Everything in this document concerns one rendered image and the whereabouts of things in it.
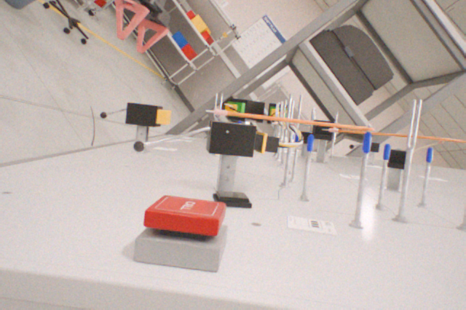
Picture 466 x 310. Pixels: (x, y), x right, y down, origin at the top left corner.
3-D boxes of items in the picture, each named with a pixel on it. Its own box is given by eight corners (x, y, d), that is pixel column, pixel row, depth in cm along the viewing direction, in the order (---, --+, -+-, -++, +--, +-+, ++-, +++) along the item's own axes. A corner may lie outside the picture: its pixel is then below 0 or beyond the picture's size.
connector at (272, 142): (237, 145, 54) (239, 130, 54) (271, 150, 55) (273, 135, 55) (242, 148, 51) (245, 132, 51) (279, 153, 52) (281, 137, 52)
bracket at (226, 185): (212, 187, 55) (217, 150, 54) (230, 188, 55) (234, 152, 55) (217, 195, 50) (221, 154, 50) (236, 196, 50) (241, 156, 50)
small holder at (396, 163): (407, 188, 76) (412, 149, 76) (407, 194, 68) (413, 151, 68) (380, 183, 78) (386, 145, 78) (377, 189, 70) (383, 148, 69)
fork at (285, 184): (279, 187, 60) (291, 92, 60) (277, 185, 62) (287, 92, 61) (293, 188, 61) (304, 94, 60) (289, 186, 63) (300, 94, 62)
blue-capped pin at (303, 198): (295, 198, 54) (303, 133, 53) (306, 199, 54) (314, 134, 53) (299, 201, 52) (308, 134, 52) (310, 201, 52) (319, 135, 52)
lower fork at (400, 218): (411, 224, 47) (429, 100, 46) (395, 222, 47) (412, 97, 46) (405, 220, 49) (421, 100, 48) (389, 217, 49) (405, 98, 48)
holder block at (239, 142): (205, 149, 54) (209, 119, 54) (247, 153, 55) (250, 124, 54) (208, 153, 50) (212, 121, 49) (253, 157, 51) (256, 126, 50)
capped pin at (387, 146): (384, 211, 52) (393, 144, 52) (371, 208, 53) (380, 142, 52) (386, 209, 54) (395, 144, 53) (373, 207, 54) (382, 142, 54)
